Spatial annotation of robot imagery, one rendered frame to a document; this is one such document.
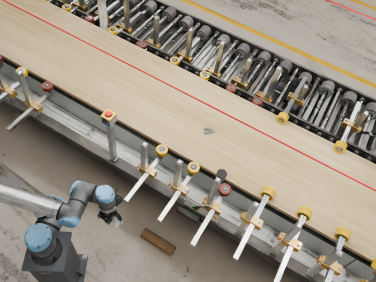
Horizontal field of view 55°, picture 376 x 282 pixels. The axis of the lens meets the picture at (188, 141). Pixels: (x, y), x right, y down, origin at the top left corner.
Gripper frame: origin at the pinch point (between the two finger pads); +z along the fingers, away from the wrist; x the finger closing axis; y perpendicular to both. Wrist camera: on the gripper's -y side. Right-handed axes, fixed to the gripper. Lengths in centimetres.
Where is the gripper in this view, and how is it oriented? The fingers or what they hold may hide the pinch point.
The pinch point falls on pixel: (112, 217)
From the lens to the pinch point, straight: 220.0
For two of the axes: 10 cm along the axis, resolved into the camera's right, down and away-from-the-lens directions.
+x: 8.5, 4.7, -2.2
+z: -1.1, 5.6, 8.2
